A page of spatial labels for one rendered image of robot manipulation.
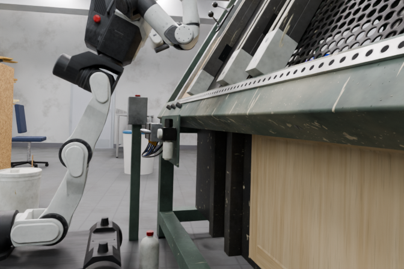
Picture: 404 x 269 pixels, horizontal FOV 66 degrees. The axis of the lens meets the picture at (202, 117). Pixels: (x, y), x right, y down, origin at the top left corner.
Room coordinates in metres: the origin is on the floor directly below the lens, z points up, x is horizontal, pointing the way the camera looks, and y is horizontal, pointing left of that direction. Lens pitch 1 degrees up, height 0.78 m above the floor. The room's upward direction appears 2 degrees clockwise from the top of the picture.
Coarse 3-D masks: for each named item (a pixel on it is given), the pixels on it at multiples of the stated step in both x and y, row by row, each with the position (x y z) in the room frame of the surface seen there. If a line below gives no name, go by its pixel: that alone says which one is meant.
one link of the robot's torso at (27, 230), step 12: (24, 216) 1.38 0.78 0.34; (36, 216) 1.49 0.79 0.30; (12, 228) 1.31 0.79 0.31; (24, 228) 1.32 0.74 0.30; (36, 228) 1.33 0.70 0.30; (48, 228) 1.35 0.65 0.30; (60, 228) 1.37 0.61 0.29; (12, 240) 1.31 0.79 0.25; (24, 240) 1.32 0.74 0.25; (36, 240) 1.33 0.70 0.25; (48, 240) 1.35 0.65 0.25
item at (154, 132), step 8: (168, 120) 1.41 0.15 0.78; (176, 120) 1.45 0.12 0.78; (152, 128) 1.53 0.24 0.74; (160, 128) 1.54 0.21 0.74; (168, 128) 1.40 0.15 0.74; (176, 128) 1.44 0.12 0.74; (152, 136) 1.53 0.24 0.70; (160, 136) 1.41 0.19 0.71; (168, 136) 1.40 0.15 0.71; (176, 136) 1.44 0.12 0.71; (152, 144) 1.61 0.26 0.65; (168, 144) 1.41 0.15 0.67; (176, 144) 1.43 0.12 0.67; (144, 152) 1.72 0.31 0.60; (152, 152) 1.56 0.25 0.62; (160, 152) 1.48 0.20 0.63; (168, 152) 1.41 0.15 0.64; (176, 152) 1.43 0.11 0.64; (168, 160) 1.61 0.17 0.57; (176, 160) 1.42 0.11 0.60
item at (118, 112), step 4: (116, 108) 6.21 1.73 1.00; (116, 112) 6.22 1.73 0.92; (120, 112) 6.88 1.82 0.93; (124, 112) 7.71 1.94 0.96; (148, 116) 7.16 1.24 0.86; (152, 116) 6.96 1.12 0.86; (152, 120) 8.20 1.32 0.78; (128, 124) 8.13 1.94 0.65; (116, 144) 6.24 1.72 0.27; (116, 148) 6.24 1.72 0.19; (116, 152) 6.24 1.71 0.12; (116, 156) 6.24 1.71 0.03
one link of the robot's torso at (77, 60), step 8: (64, 56) 1.41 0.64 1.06; (72, 56) 1.40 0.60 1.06; (80, 56) 1.41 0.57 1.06; (88, 56) 1.42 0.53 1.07; (96, 56) 1.43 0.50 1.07; (104, 56) 1.45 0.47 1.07; (56, 64) 1.39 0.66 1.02; (64, 64) 1.40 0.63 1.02; (72, 64) 1.40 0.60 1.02; (80, 64) 1.41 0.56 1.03; (88, 64) 1.42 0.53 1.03; (96, 64) 1.43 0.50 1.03; (104, 64) 1.44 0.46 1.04; (112, 64) 1.45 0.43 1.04; (56, 72) 1.41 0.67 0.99; (64, 72) 1.40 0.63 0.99; (72, 72) 1.41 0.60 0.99; (80, 72) 1.42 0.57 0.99; (112, 72) 1.56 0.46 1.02; (120, 72) 1.46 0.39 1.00; (72, 80) 1.43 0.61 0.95; (80, 80) 1.42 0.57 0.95; (112, 88) 1.46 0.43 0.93
